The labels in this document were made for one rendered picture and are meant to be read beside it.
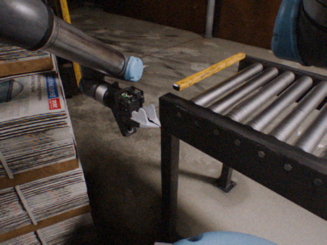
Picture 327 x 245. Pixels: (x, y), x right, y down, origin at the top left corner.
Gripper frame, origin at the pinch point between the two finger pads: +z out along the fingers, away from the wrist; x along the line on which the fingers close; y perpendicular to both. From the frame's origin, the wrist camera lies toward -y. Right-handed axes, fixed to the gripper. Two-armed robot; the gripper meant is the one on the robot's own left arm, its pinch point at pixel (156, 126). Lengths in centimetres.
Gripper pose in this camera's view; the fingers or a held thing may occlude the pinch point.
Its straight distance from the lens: 72.5
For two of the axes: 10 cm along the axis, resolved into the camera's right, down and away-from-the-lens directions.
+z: 7.3, 3.9, -5.7
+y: 0.0, -8.3, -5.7
